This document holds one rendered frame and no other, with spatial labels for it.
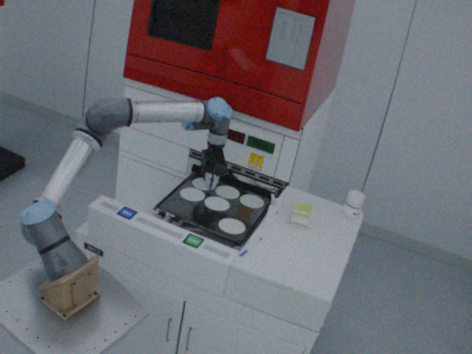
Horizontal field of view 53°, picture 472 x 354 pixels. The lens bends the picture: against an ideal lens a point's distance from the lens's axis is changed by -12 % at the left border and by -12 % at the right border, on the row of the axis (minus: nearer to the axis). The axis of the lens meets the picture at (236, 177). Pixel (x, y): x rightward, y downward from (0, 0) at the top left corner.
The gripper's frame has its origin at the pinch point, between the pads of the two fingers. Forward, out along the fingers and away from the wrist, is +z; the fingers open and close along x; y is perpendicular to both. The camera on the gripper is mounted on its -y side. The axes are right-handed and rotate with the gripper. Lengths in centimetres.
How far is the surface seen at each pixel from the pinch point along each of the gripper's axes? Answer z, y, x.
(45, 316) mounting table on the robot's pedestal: 10, -58, 70
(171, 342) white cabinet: 44, -43, 22
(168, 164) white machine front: 5.9, 30.0, 9.9
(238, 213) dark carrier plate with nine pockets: 2.1, -15.2, -7.7
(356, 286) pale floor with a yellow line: 92, 25, -120
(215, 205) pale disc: 2.0, -9.1, 0.0
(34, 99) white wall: 78, 285, 78
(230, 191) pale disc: 2.0, 0.5, -9.5
